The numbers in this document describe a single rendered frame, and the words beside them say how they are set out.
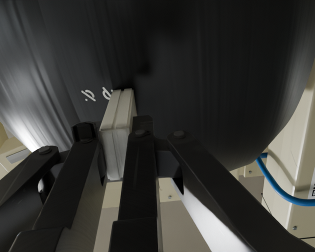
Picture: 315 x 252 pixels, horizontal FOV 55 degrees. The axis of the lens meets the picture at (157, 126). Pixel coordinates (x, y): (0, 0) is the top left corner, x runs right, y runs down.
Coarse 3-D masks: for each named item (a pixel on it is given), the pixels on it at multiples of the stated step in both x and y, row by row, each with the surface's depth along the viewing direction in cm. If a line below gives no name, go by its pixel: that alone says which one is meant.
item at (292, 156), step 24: (312, 72) 42; (312, 96) 44; (312, 120) 46; (288, 144) 53; (312, 144) 48; (288, 168) 54; (312, 168) 50; (264, 192) 68; (288, 192) 55; (288, 216) 57; (312, 216) 56; (312, 240) 60
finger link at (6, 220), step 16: (32, 160) 13; (48, 160) 13; (16, 176) 12; (32, 176) 12; (0, 192) 11; (16, 192) 11; (32, 192) 12; (0, 208) 10; (16, 208) 11; (32, 208) 12; (0, 224) 10; (16, 224) 11; (32, 224) 12; (0, 240) 10
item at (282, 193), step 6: (258, 156) 63; (264, 156) 67; (258, 162) 61; (264, 168) 59; (264, 174) 58; (270, 174) 57; (270, 180) 56; (276, 186) 54; (276, 192) 54; (282, 192) 53; (288, 198) 52; (294, 198) 51; (300, 198) 52; (300, 204) 51; (306, 204) 51; (312, 204) 51
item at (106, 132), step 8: (112, 96) 20; (120, 96) 20; (112, 104) 18; (112, 112) 17; (104, 120) 16; (112, 120) 16; (104, 128) 15; (112, 128) 15; (104, 136) 15; (112, 136) 15; (104, 144) 15; (112, 144) 15; (104, 152) 15; (112, 152) 15; (112, 160) 15; (112, 168) 16; (112, 176) 16; (120, 176) 16
